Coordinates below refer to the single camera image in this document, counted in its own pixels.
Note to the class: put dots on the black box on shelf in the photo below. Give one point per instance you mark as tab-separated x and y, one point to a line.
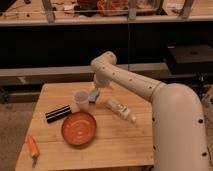
190	59

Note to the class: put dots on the orange object on bench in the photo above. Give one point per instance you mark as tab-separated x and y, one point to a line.
112	7

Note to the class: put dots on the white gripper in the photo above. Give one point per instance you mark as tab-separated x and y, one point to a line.
100	82

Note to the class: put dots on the white plastic bottle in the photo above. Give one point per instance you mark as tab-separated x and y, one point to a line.
120	109

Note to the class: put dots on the orange carrot toy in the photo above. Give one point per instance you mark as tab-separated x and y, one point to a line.
33	149

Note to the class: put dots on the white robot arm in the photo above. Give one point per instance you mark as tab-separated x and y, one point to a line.
179	133

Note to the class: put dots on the orange bowl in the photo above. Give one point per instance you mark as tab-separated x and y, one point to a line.
79	128

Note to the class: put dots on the long workbench shelf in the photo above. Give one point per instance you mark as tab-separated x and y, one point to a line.
85	12

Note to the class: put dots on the white ceramic cup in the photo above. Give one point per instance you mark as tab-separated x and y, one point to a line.
81	98

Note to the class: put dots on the black white striped block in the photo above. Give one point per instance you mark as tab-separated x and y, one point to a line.
58	114

